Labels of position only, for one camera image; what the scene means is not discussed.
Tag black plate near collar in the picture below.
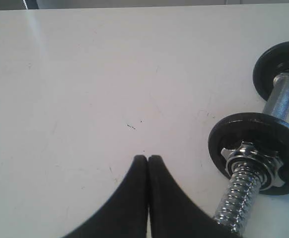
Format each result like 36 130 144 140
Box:
208 113 289 195

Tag chrome star collar nut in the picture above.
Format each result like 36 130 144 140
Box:
221 141 286 190

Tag chrome threaded dumbbell bar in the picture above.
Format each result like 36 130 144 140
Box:
214 72 289 233

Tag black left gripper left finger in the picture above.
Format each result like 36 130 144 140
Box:
65 155 147 238

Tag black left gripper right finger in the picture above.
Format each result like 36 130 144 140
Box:
148 155 240 238

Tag black plate far end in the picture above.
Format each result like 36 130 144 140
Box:
253 41 289 100

